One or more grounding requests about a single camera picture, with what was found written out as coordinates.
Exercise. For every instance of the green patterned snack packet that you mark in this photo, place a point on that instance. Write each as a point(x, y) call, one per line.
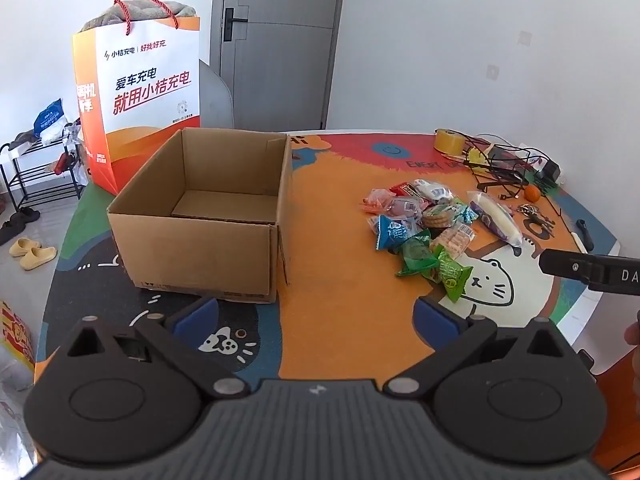
point(415, 255)

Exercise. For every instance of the red yellow box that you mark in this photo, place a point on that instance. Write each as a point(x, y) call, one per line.
point(15, 335)

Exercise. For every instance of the black marker pen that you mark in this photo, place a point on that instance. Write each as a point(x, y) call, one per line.
point(584, 235)

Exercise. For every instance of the white wall plate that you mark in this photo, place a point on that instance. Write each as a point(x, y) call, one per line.
point(524, 37)
point(494, 72)

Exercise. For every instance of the small yellow object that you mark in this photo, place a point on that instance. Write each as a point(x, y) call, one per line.
point(475, 156)

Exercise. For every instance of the long white snack packet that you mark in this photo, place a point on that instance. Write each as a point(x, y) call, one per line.
point(495, 217)

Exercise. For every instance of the grey cloth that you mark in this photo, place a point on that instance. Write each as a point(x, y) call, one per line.
point(150, 10)

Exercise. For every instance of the blue snack packet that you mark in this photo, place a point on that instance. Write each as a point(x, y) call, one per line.
point(395, 232)

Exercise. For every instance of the black shoe rack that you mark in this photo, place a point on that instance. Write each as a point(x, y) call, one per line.
point(30, 172)

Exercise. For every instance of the bright green snack packet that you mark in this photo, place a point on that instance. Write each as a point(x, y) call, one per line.
point(452, 272)

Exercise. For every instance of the person's right hand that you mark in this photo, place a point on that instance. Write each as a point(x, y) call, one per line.
point(634, 330)

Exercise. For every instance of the black power adapter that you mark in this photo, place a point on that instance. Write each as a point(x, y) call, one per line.
point(551, 170)

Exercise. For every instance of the blue plastic bag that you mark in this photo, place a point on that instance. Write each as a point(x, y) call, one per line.
point(49, 117)

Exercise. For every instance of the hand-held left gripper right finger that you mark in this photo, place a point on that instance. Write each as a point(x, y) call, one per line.
point(434, 317)

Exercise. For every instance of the brown cardboard box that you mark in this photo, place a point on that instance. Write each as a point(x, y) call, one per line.
point(200, 255)

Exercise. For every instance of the small orange fruit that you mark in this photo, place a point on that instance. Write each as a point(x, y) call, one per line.
point(532, 193)

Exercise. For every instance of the grey door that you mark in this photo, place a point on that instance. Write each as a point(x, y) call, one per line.
point(280, 60)

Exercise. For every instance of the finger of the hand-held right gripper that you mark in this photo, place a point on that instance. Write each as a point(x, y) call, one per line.
point(590, 270)

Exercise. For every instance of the yellow tape roll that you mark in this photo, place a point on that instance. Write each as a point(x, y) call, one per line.
point(445, 145)

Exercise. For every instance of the bunch of keys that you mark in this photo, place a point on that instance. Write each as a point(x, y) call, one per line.
point(535, 215)

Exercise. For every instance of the red object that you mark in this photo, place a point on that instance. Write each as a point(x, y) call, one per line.
point(60, 162)

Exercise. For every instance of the yellow slipper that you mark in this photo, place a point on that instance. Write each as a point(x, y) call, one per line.
point(40, 257)
point(25, 247)

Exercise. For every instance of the orange white paper bag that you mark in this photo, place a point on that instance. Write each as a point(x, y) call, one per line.
point(150, 70)

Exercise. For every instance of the pile of assorted snacks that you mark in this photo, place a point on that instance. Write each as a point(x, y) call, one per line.
point(440, 217)

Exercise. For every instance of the colourful printed table mat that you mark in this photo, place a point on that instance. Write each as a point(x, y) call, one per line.
point(325, 310)

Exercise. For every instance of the dark grey garment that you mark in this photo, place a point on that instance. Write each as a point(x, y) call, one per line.
point(25, 137)

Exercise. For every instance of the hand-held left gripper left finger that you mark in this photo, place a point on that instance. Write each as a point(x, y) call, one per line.
point(195, 316)

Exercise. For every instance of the purple snack packet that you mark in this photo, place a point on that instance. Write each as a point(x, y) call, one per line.
point(402, 207)

